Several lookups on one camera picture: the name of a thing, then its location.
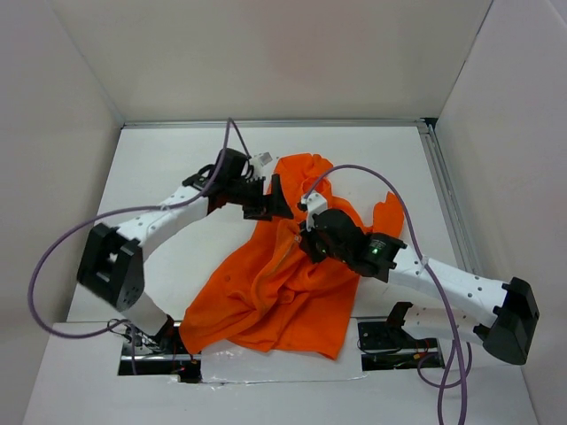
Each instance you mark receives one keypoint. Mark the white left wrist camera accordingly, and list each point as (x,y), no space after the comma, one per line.
(260,160)

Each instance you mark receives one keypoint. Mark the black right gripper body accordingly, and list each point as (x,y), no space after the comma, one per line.
(318,250)

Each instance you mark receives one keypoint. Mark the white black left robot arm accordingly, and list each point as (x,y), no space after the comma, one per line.
(112,264)

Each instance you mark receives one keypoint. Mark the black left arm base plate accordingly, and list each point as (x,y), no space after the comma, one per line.
(141,356)

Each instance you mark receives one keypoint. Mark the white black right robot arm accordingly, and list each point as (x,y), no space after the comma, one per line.
(499,316)

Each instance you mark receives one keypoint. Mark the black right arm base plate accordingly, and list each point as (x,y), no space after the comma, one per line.
(384,347)

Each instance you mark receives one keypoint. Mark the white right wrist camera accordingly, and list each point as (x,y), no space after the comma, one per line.
(312,204)

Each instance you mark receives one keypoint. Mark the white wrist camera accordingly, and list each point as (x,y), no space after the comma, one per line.
(312,204)
(260,160)

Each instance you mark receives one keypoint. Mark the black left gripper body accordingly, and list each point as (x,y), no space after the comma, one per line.
(249,195)

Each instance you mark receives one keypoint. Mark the orange jacket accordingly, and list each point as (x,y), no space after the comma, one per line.
(268,295)

